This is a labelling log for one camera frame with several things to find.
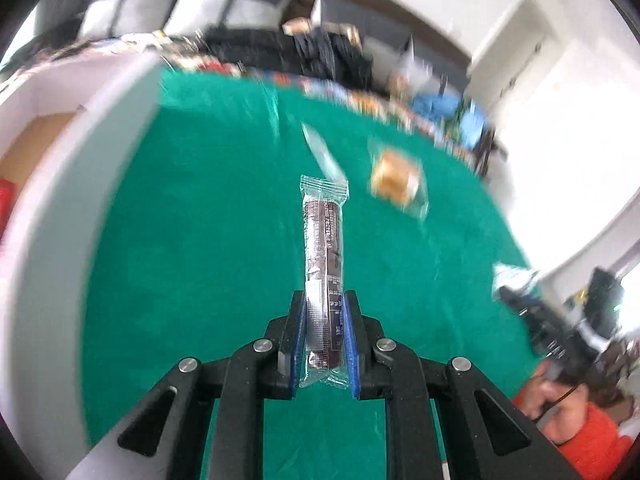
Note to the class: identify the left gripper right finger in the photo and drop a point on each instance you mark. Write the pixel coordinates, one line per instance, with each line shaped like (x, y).
(442, 420)

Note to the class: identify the red snack packet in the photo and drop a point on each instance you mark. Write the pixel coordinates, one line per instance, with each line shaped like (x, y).
(8, 193)

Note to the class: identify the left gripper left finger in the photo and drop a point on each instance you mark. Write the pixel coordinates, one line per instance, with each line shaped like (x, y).
(205, 413)

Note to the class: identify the clear plastic snack bag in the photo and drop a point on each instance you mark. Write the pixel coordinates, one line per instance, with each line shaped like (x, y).
(408, 77)

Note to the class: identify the blue green clothes pile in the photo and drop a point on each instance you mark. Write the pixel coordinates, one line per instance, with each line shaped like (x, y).
(455, 118)

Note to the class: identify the packaged sliced bread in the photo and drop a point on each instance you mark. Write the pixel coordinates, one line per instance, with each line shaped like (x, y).
(398, 178)

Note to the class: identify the black puffer jacket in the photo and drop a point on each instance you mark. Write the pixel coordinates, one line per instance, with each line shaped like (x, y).
(318, 54)

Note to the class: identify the grey pillow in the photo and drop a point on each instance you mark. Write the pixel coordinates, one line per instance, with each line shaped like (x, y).
(105, 19)
(189, 16)
(378, 33)

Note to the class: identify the green satin cloth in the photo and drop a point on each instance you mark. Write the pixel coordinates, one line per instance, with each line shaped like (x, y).
(203, 244)

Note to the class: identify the small clear narrow packet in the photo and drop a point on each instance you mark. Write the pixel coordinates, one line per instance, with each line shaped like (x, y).
(330, 168)

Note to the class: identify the dark brown snack bar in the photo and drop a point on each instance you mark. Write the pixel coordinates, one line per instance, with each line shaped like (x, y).
(323, 202)

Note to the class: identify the person's hand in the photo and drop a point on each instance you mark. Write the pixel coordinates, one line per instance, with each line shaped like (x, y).
(555, 409)

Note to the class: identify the grey pillow far left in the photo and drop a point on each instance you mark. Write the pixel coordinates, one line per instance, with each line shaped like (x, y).
(105, 19)

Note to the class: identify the white cardboard box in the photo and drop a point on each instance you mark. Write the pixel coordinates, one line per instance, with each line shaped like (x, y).
(46, 256)

